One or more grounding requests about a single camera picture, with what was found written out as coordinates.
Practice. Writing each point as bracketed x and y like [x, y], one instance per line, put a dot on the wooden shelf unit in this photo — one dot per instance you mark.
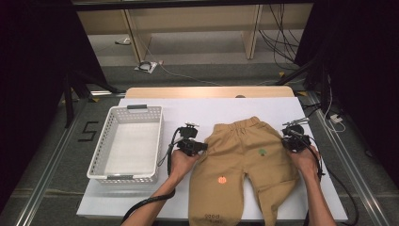
[194, 17]

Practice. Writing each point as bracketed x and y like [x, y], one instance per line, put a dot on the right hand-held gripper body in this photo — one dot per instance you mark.
[296, 142]

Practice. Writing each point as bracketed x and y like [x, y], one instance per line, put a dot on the yellow tape mark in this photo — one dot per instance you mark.
[302, 93]
[281, 74]
[95, 100]

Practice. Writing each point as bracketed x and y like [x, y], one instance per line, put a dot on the white table cover sheet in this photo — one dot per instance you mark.
[185, 116]

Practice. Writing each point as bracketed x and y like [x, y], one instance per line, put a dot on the tan pants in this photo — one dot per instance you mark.
[244, 147]

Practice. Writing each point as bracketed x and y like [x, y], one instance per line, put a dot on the black tripod stand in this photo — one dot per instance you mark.
[68, 103]
[324, 94]

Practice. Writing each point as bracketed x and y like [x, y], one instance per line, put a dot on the person's left hand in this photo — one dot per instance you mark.
[182, 166]

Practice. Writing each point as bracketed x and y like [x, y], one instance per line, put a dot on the aluminium floor rail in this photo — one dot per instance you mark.
[353, 175]
[46, 175]

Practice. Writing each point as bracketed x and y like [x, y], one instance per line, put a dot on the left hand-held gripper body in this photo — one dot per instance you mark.
[188, 133]

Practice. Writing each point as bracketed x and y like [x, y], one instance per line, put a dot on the white perforated plastic basket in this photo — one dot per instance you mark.
[131, 147]

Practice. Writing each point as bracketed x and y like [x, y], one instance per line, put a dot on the black curtain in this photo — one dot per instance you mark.
[31, 62]
[370, 62]

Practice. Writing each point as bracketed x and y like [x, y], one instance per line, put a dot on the person's right hand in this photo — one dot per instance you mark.
[309, 164]

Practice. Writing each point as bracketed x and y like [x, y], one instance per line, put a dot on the small white floor object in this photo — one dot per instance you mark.
[125, 41]

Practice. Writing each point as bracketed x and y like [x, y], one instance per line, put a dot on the white power adapter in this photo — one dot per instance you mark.
[335, 118]

